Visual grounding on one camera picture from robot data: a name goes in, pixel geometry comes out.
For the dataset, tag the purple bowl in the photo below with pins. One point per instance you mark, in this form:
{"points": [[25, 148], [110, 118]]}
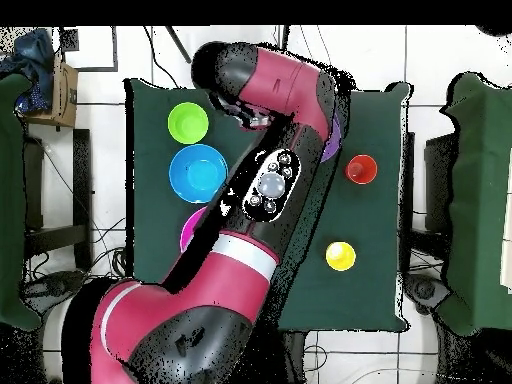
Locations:
{"points": [[332, 146]]}

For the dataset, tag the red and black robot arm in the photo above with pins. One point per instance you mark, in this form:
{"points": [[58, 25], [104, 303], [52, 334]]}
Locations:
{"points": [[224, 280]]}

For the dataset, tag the large blue bowl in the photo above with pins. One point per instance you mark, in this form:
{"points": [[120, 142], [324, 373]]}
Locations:
{"points": [[198, 174]]}

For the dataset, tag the pink bowl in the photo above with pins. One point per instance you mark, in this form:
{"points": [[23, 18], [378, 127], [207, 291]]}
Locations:
{"points": [[188, 230]]}

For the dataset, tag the yellow cup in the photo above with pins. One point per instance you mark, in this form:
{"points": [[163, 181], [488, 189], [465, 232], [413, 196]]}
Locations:
{"points": [[340, 256]]}

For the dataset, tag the green bowl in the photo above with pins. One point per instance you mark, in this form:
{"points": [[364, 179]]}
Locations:
{"points": [[188, 123]]}

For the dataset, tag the orange cup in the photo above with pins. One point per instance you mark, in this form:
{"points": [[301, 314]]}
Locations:
{"points": [[361, 170]]}

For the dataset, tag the dark green table cloth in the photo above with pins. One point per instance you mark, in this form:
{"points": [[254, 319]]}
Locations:
{"points": [[360, 296]]}

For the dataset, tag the black tripod leg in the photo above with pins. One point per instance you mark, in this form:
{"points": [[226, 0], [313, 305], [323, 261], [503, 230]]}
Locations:
{"points": [[178, 44], [284, 36]]}

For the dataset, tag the cardboard box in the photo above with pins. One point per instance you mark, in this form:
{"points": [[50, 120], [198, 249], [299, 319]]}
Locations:
{"points": [[66, 96]]}

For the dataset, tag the green cloth side table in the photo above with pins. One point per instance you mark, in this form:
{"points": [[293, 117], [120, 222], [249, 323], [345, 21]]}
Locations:
{"points": [[12, 200], [480, 200]]}

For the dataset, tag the blue cloth bundle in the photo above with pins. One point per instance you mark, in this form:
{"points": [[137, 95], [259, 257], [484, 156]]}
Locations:
{"points": [[32, 52]]}

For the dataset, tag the black stool frame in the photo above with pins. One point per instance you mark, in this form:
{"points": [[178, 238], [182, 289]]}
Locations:
{"points": [[82, 180]]}

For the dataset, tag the black pedestal leg with caster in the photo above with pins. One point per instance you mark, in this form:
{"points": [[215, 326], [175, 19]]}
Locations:
{"points": [[56, 284], [426, 290]]}

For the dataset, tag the black floor frame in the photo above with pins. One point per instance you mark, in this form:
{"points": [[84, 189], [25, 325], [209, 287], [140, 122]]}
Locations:
{"points": [[114, 48]]}

